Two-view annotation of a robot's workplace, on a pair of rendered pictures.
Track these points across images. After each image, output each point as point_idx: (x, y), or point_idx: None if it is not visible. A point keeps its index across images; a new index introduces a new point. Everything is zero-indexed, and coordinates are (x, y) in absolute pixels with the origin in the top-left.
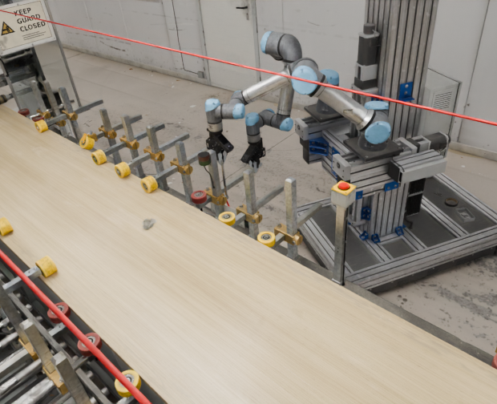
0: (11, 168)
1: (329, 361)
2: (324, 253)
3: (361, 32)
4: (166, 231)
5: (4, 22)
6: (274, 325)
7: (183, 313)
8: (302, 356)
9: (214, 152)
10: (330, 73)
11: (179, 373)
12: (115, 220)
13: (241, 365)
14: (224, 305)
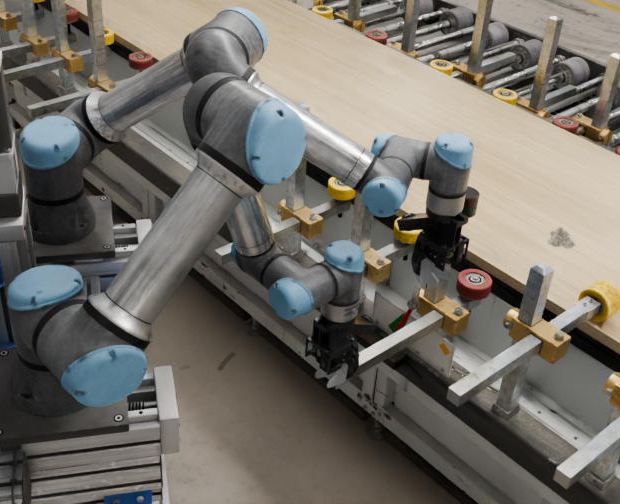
0: None
1: (302, 79)
2: (169, 503)
3: None
4: (520, 222)
5: None
6: (350, 105)
7: (460, 127)
8: (327, 85)
9: None
10: (41, 276)
11: (452, 92)
12: None
13: (389, 88)
14: (408, 127)
